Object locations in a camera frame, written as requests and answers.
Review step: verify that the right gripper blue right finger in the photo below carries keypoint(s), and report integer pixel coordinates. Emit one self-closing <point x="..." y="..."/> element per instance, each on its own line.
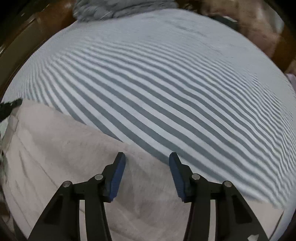
<point x="235" y="220"/>

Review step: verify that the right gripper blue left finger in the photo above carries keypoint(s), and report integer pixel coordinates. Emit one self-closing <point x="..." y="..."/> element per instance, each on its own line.
<point x="60" y="218"/>

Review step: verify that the light grey fleece pants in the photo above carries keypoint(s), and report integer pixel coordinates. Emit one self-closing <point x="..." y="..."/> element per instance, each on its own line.
<point x="44" y="148"/>

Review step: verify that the grey white striped bed sheet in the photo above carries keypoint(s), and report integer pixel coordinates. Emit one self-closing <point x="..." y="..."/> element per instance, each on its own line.
<point x="174" y="81"/>

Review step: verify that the dark carved wooden headboard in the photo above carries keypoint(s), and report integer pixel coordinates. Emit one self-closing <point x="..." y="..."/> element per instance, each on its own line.
<point x="30" y="35"/>

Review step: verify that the beige patterned curtain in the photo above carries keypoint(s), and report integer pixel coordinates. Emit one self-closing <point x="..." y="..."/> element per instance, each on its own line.
<point x="256" y="20"/>

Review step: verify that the folded blue-grey quilt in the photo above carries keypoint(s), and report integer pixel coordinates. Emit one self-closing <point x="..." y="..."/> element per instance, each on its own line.
<point x="85" y="11"/>

